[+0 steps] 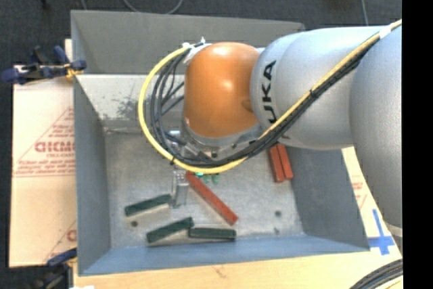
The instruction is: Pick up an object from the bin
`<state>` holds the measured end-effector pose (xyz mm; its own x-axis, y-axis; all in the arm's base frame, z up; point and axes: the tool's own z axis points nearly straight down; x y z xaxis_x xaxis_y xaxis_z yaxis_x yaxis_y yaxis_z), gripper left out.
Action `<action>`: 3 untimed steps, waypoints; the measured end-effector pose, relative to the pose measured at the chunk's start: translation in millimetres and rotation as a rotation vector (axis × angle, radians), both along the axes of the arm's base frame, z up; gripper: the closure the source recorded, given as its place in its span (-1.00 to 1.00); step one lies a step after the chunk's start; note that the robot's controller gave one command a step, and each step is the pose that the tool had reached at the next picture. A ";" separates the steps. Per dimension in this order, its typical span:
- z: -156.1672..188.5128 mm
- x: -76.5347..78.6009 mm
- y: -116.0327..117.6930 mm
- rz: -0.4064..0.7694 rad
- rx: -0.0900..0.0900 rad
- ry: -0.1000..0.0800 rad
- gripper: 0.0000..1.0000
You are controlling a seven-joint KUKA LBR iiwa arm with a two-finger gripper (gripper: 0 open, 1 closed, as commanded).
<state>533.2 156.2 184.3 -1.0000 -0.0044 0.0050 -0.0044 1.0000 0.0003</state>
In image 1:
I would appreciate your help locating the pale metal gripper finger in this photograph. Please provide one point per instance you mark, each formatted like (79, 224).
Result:
(176, 191)
(183, 194)

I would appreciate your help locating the long red-brown flat block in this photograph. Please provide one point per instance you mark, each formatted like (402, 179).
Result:
(213, 199)

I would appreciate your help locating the dark green flat block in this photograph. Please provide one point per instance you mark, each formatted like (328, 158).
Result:
(169, 230)
(212, 233)
(147, 205)

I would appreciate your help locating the brown cardboard board red print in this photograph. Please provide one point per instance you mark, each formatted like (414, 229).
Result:
(40, 118)

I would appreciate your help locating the grey metal bin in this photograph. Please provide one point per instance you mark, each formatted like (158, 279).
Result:
(243, 199)

